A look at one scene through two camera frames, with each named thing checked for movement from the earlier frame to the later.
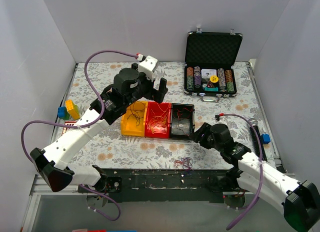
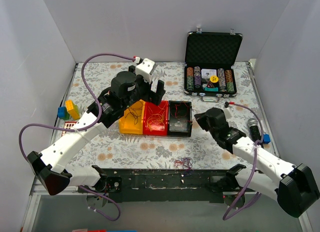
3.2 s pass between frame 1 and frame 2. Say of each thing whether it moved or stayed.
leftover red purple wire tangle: stayed
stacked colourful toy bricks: stayed
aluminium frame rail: stayed
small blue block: stayed
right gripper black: moved
